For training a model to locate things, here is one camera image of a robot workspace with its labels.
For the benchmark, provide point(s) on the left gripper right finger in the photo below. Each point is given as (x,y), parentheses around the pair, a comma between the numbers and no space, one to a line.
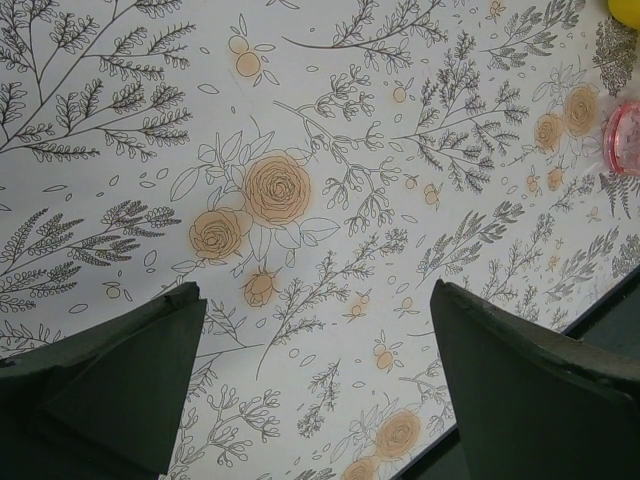
(531,403)

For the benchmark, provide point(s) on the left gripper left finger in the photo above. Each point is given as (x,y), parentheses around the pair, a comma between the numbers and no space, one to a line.
(105,403)

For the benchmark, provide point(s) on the pink plastic cup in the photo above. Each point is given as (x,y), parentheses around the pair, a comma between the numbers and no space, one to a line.
(621,140)

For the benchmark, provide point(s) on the floral tablecloth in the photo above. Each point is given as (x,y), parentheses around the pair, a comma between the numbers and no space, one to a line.
(315,167)

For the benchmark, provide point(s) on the yellow banana bunch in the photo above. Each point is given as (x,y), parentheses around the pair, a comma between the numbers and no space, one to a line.
(626,12)

